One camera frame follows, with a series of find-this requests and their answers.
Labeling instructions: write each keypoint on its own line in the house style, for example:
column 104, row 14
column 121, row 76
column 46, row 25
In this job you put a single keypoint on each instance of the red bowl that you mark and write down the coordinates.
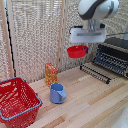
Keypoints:
column 76, row 51

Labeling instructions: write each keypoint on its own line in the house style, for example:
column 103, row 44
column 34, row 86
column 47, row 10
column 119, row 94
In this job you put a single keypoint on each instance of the wooden frame post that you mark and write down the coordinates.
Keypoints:
column 7, row 36

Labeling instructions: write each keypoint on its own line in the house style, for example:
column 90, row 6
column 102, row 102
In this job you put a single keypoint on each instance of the red shopping basket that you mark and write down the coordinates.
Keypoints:
column 17, row 101

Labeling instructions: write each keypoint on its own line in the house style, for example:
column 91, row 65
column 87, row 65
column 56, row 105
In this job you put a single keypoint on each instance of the black toaster oven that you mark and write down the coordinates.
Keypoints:
column 113, row 55

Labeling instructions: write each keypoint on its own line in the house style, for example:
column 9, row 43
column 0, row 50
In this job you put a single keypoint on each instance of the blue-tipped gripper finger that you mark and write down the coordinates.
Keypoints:
column 87, row 49

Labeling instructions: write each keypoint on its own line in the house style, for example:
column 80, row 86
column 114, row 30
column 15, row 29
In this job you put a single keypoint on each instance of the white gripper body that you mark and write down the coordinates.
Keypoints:
column 88, row 35

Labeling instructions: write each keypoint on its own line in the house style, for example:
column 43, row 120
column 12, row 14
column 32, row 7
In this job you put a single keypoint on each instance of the orange yellow food box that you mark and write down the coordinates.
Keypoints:
column 51, row 74

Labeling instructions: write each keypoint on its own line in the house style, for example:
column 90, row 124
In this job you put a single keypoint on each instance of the blue pitcher mug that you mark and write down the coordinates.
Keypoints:
column 57, row 93

